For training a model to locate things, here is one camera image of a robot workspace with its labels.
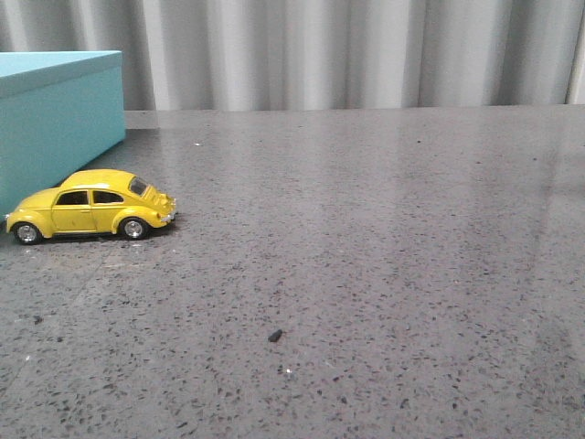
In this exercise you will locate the small black debris piece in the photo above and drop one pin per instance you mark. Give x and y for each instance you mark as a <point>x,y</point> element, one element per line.
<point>275,336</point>

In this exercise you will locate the yellow toy beetle car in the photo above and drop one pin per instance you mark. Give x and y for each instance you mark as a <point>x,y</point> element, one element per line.
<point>96,201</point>

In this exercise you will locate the light blue storage box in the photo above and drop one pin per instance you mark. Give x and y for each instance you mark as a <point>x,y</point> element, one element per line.
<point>59,110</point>

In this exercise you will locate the grey pleated curtain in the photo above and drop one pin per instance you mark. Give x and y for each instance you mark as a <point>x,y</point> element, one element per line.
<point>313,55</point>

